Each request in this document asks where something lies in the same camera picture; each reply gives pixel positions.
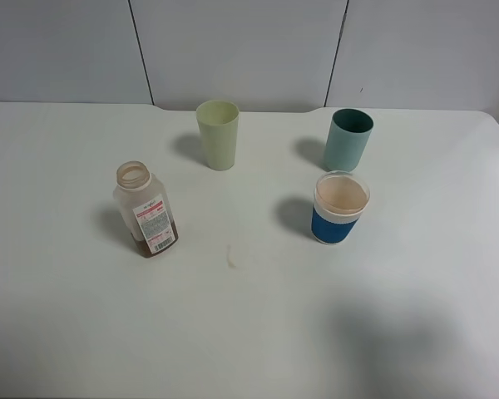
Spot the pale green plastic cup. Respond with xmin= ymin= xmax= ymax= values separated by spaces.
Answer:
xmin=196 ymin=100 xmax=240 ymax=171

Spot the teal plastic cup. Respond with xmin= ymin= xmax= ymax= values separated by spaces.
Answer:
xmin=324 ymin=108 xmax=374 ymax=172

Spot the glass cup with blue sleeve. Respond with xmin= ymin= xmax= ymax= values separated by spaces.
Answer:
xmin=310 ymin=170 xmax=371 ymax=245

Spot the translucent plastic drink bottle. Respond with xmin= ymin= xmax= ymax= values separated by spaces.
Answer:
xmin=113 ymin=161 xmax=179 ymax=258

